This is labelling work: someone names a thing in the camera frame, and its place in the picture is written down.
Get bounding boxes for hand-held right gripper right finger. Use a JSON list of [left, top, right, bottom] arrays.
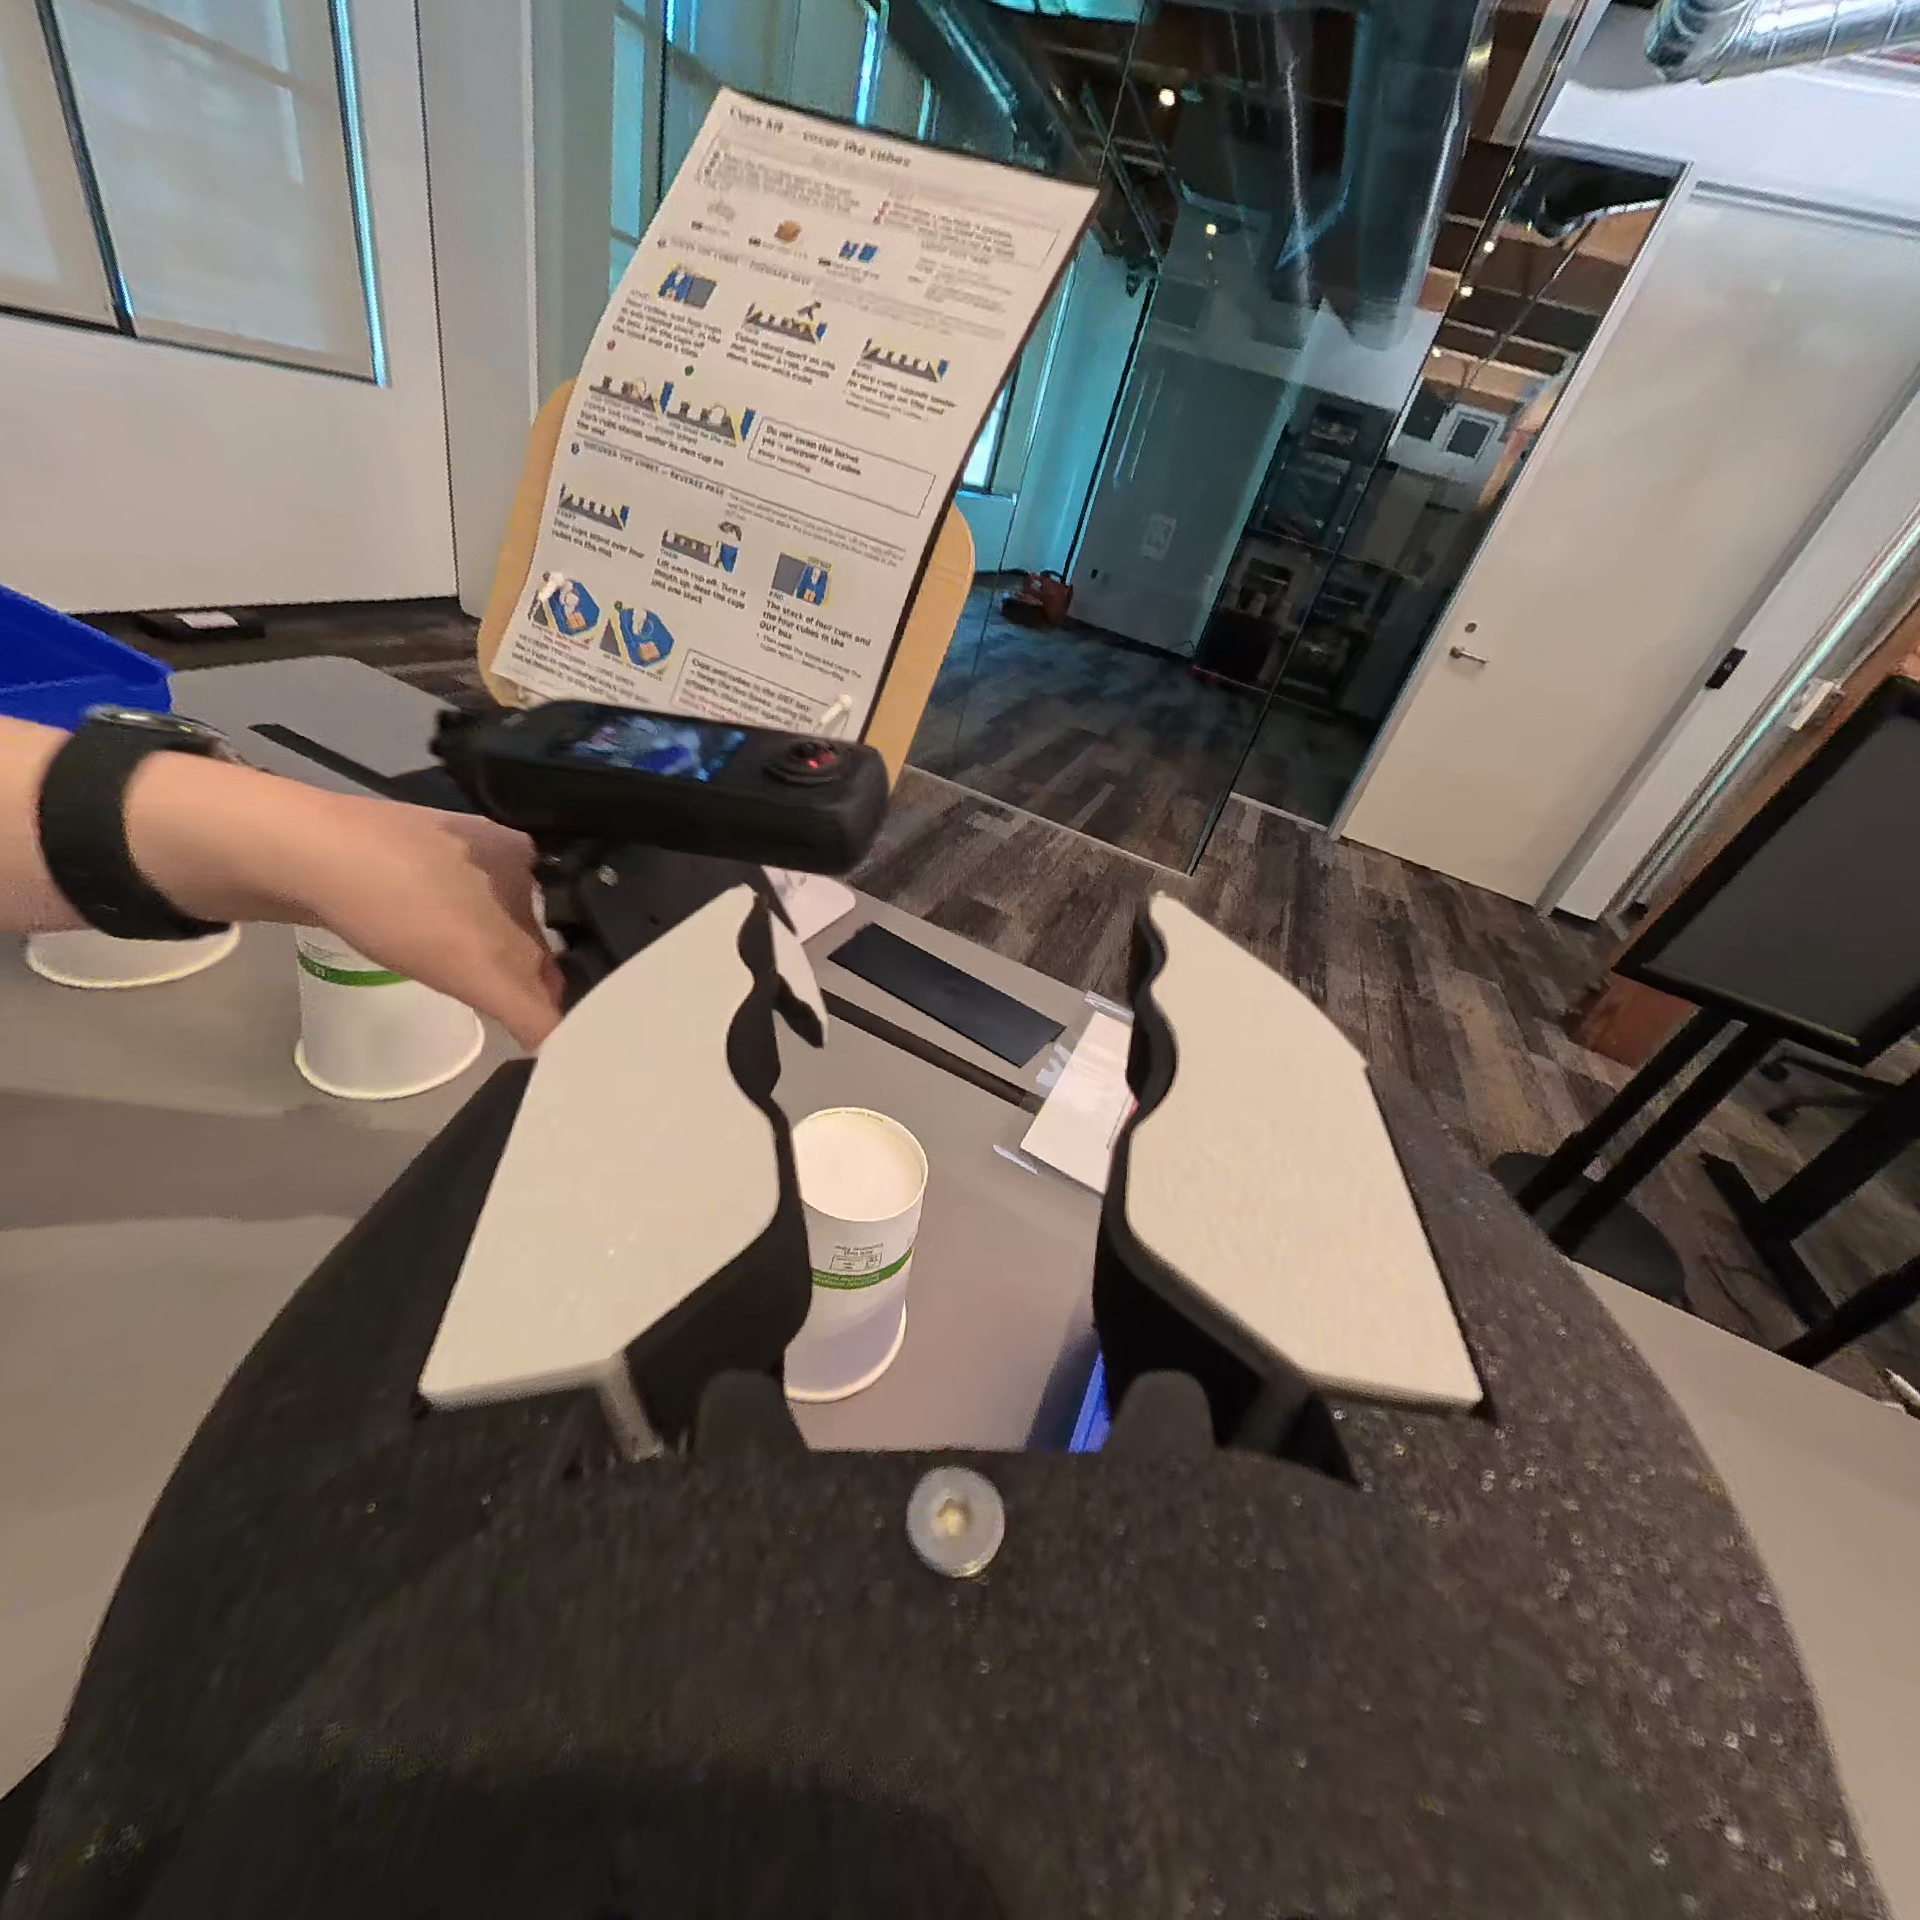
[[1092, 895, 1484, 1457]]

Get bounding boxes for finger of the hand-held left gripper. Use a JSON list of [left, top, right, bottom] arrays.
[[752, 899, 832, 1057]]

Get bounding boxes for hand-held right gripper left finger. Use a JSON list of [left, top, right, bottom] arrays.
[[415, 880, 816, 1469]]

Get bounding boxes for white paper cup green band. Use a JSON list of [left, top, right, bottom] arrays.
[[22, 920, 250, 992], [782, 1101, 935, 1404], [293, 920, 485, 1101]]

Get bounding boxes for person's left hand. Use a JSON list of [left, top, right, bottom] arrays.
[[224, 799, 569, 1057]]

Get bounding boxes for acrylic sheet with printed paper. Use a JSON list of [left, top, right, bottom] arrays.
[[995, 1009, 1139, 1197]]

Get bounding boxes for printed instruction sheet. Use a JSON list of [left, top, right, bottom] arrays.
[[507, 83, 1108, 738]]

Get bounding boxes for black wrist band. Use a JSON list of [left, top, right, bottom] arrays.
[[37, 702, 250, 942]]

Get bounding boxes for black framed floor sign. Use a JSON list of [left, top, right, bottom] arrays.
[[1510, 688, 1920, 1373]]

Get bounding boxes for white door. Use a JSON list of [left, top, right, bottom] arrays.
[[1327, 178, 1920, 911]]

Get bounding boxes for glass partition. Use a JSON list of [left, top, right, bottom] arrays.
[[904, 0, 1686, 871]]

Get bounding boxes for large paned window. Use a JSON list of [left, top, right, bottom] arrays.
[[0, 0, 389, 390]]

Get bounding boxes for black table cable hatch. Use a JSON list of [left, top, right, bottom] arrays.
[[832, 920, 1078, 1069]]

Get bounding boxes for silver ceiling duct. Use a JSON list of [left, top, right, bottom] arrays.
[[1636, 0, 1920, 83]]

